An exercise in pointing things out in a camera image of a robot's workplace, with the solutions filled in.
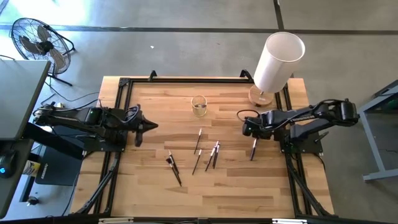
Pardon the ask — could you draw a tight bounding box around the clear glass cup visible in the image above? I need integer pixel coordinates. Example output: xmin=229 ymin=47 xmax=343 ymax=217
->
xmin=190 ymin=95 xmax=208 ymax=118

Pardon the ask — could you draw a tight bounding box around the white shade wooden base lamp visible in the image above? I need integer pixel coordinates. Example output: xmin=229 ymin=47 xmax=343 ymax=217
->
xmin=248 ymin=31 xmax=306 ymax=108

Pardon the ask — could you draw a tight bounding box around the dark grey desk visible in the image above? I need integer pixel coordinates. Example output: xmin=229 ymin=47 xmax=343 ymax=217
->
xmin=0 ymin=138 xmax=35 ymax=219

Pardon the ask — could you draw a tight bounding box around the black computer mouse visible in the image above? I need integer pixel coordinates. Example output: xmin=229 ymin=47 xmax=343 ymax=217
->
xmin=0 ymin=149 xmax=18 ymax=180

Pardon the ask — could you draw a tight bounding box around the black controller box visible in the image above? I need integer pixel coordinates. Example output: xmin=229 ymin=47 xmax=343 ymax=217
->
xmin=35 ymin=144 xmax=84 ymax=187

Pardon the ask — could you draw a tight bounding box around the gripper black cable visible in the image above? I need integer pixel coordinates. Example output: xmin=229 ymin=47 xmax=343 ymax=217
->
xmin=236 ymin=109 xmax=261 ymax=123
xmin=124 ymin=105 xmax=141 ymax=124

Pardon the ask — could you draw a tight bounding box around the grey metal table frame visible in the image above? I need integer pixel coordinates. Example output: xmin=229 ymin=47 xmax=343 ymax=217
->
xmin=357 ymin=79 xmax=398 ymax=183

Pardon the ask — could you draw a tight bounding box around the black floor cable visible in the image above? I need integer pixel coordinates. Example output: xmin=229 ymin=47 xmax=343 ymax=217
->
xmin=43 ymin=76 xmax=102 ymax=103

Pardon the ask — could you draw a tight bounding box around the white metal bracket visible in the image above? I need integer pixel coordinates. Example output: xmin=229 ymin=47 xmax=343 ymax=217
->
xmin=272 ymin=218 xmax=308 ymax=224
xmin=98 ymin=217 xmax=134 ymax=224

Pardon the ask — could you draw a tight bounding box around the black floor fan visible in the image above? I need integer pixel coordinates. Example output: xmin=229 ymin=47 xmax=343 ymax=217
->
xmin=10 ymin=17 xmax=76 ymax=87

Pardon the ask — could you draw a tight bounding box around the black flat-head paint brush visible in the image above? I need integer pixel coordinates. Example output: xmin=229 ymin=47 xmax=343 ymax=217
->
xmin=165 ymin=157 xmax=183 ymax=187

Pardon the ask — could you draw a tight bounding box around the yellow printed box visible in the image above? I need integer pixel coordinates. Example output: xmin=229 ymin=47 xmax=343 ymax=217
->
xmin=22 ymin=160 xmax=42 ymax=177

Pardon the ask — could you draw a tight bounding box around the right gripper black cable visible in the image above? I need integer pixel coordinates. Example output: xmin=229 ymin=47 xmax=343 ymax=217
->
xmin=236 ymin=109 xmax=261 ymax=123

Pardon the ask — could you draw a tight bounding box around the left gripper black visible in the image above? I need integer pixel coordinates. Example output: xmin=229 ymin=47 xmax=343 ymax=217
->
xmin=126 ymin=105 xmax=159 ymax=147

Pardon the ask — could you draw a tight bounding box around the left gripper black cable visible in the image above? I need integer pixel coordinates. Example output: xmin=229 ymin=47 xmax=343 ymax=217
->
xmin=124 ymin=105 xmax=141 ymax=124

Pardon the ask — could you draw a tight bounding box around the black aluminium extrusion frame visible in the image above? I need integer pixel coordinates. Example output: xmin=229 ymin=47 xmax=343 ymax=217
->
xmin=74 ymin=70 xmax=335 ymax=218

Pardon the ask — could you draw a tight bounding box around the black desk support bar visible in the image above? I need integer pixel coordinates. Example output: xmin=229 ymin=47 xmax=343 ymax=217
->
xmin=21 ymin=122 xmax=85 ymax=161

